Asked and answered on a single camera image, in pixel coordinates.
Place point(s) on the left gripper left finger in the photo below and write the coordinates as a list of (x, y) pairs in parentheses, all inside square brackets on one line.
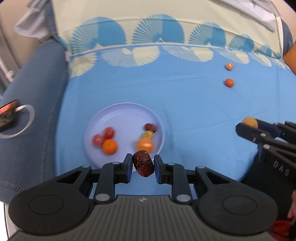
[(107, 177)]

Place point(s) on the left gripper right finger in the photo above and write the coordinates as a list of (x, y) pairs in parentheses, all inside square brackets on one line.
[(178, 177)]

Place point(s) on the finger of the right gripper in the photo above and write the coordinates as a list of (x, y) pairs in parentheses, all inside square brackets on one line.
[(256, 135), (285, 131)]

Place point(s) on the dark red jujube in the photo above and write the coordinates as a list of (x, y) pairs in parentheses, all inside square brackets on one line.
[(143, 163), (150, 127)]

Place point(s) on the orange tangerine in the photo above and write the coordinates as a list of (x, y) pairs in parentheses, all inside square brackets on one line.
[(109, 146)]

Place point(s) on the pink red fruit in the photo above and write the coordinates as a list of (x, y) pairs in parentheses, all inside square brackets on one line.
[(97, 140)]

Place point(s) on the peeled tangerine piece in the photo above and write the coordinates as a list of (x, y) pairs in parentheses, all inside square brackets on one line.
[(145, 144), (229, 66)]

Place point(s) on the yellow-green longan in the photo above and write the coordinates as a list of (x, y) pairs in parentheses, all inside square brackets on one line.
[(148, 134), (250, 121)]

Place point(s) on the person's right hand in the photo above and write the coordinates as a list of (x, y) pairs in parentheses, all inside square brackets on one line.
[(292, 210)]

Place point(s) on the red cherry tomato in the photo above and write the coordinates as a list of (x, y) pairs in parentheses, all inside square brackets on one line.
[(109, 133)]

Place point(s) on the dark red jujube on plate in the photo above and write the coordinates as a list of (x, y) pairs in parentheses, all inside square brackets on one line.
[(150, 127)]

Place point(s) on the red clothing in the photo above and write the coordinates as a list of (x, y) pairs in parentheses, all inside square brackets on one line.
[(283, 230)]

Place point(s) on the small orange kumquat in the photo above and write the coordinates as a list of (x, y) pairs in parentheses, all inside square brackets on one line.
[(229, 82)]

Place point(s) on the blue sofa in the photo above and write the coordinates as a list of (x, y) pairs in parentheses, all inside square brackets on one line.
[(28, 145)]

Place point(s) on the blue fan-pattern sofa cover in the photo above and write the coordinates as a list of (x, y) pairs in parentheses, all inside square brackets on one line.
[(170, 56)]

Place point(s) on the black smartphone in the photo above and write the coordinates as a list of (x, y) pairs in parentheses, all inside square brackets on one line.
[(8, 114)]

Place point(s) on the grey draped sheet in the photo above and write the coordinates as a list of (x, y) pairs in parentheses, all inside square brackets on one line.
[(38, 21)]

